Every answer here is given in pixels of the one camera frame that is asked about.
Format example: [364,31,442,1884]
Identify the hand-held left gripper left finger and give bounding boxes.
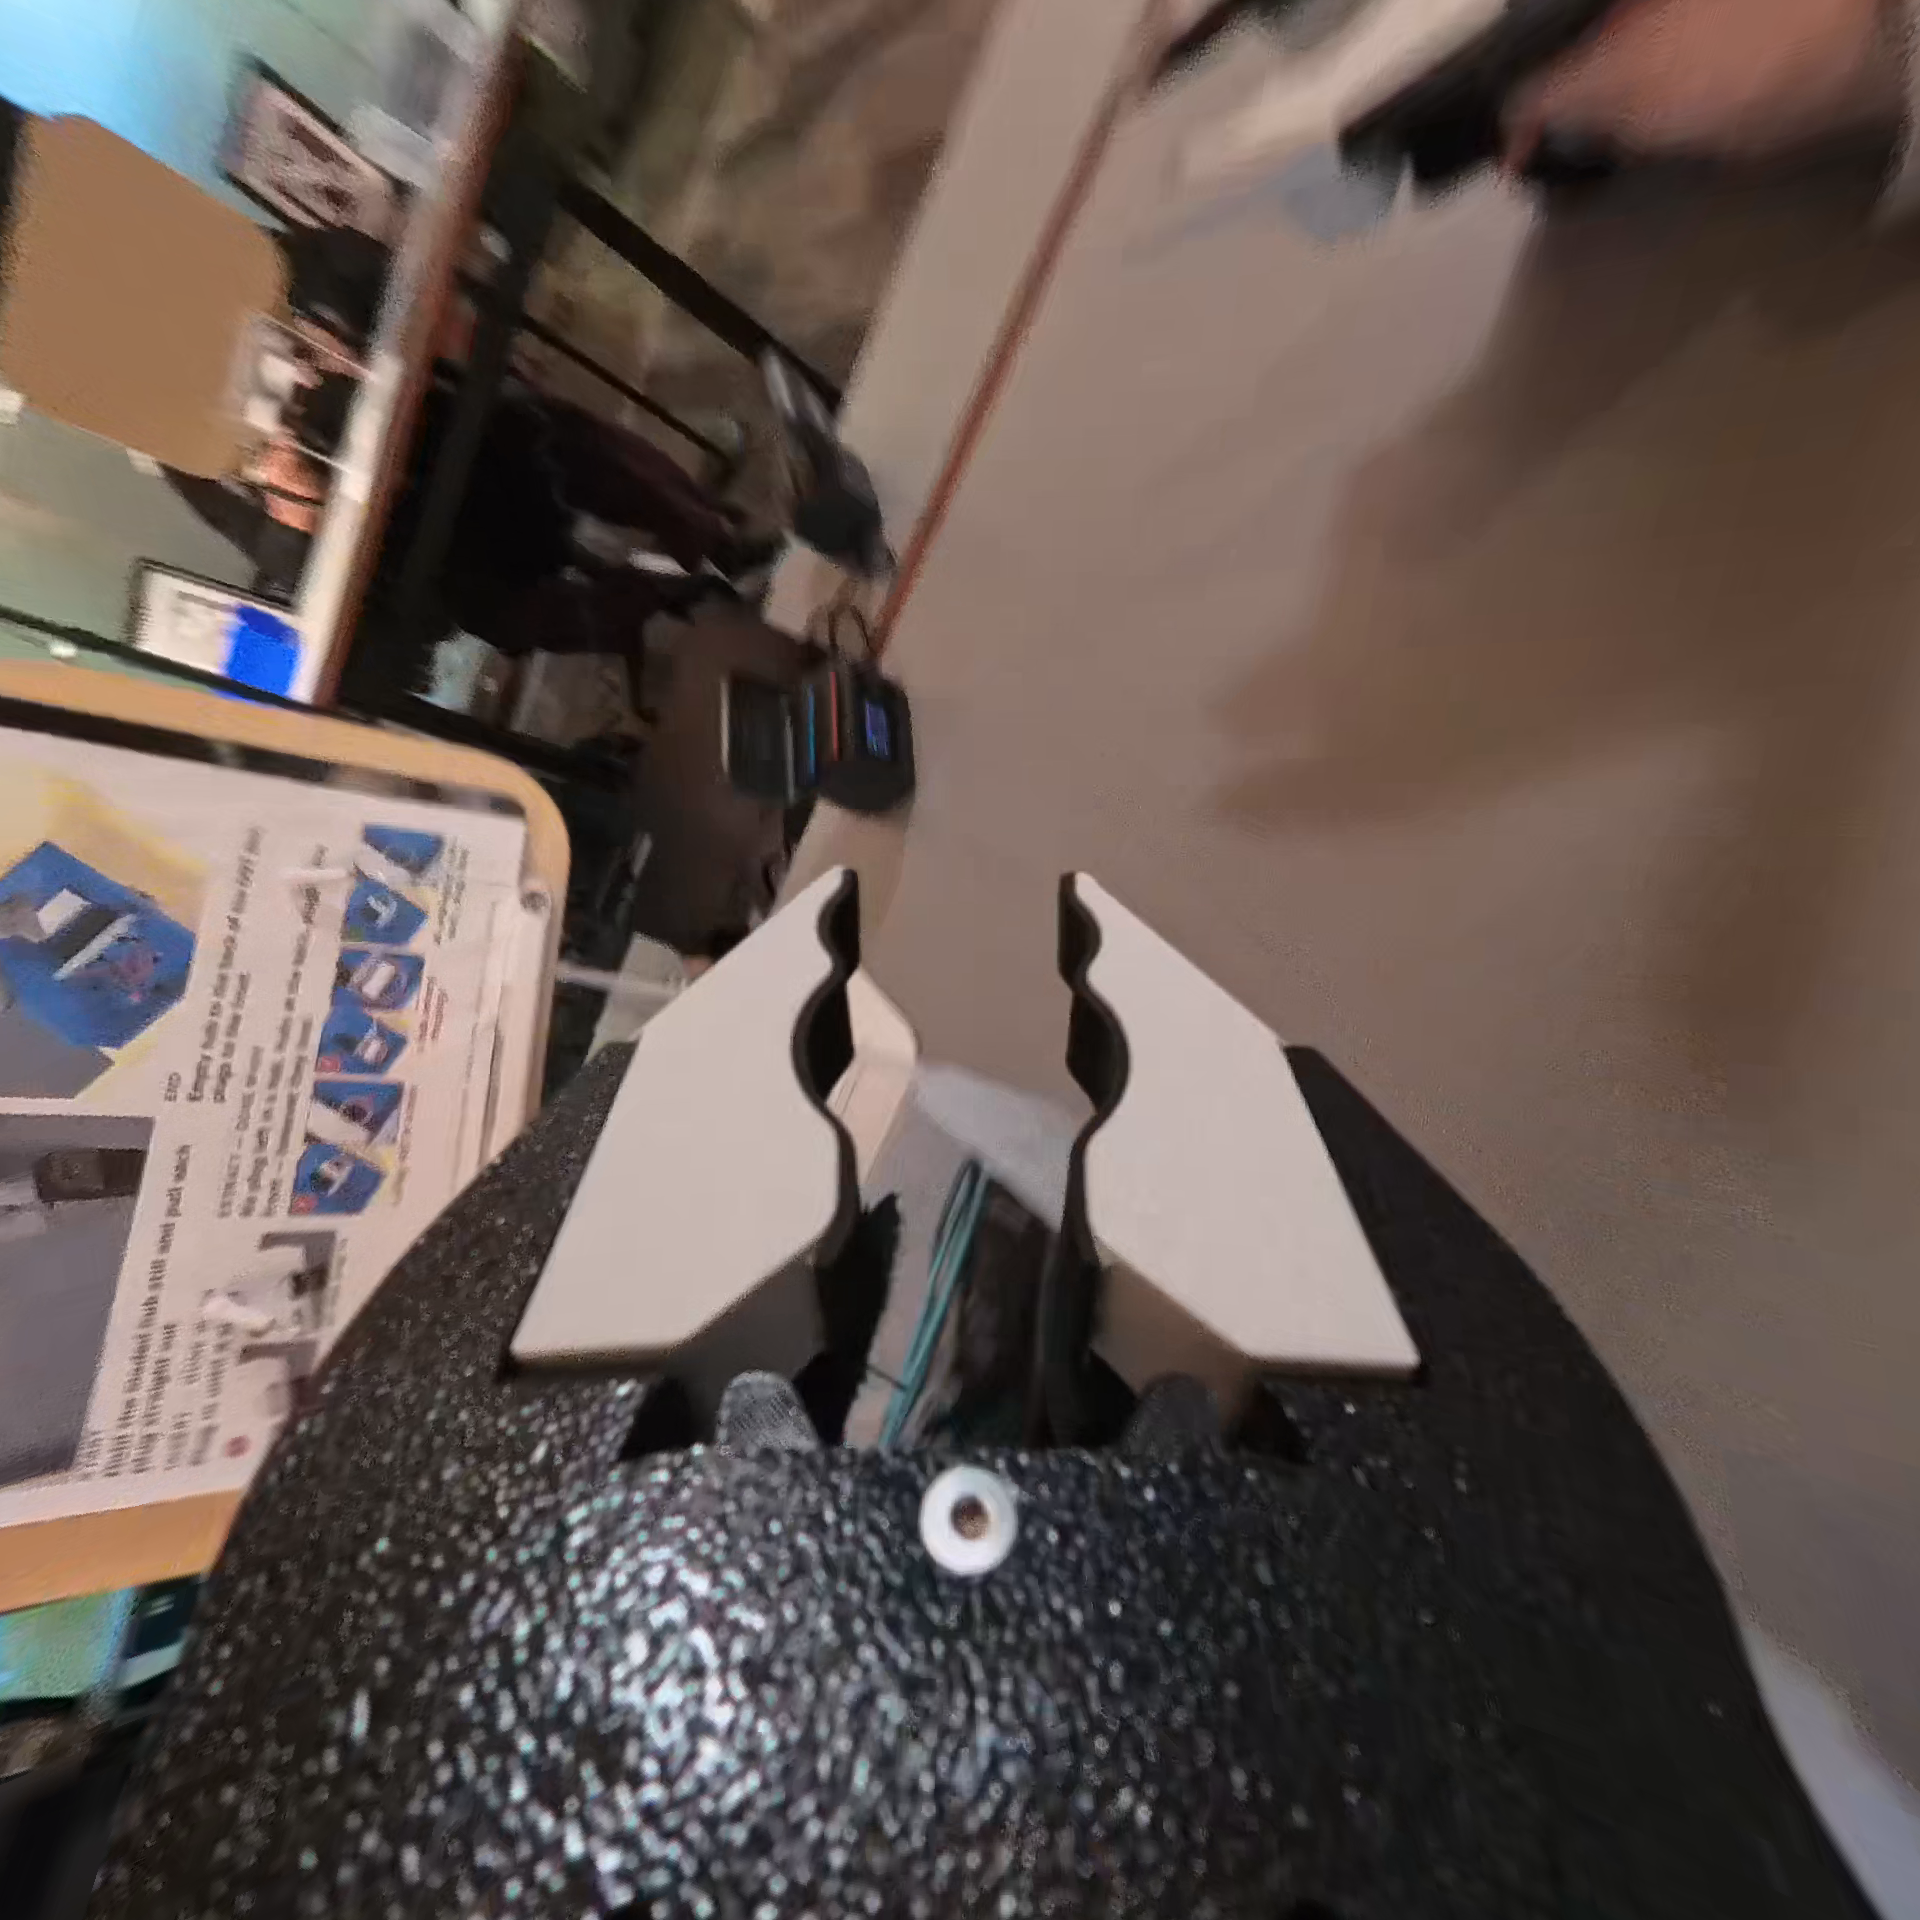
[507,865,863,1384]

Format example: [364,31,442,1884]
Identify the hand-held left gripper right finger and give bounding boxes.
[1054,871,1421,1431]

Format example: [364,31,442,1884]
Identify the teal braided usb cable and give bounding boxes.
[882,1162,998,1449]

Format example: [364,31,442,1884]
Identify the person's right hand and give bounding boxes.
[1506,0,1920,227]

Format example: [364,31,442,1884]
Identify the black cabinet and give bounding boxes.
[637,613,826,962]

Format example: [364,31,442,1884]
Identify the black hub with blue lights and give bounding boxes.
[717,609,922,825]

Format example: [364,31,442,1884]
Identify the small black device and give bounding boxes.
[757,348,903,585]

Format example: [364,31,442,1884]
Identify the white and blue sign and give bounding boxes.
[123,557,306,704]

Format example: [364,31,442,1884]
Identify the table with black legs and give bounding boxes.
[306,0,846,723]

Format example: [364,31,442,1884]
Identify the black and white printed tag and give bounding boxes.
[222,58,410,231]

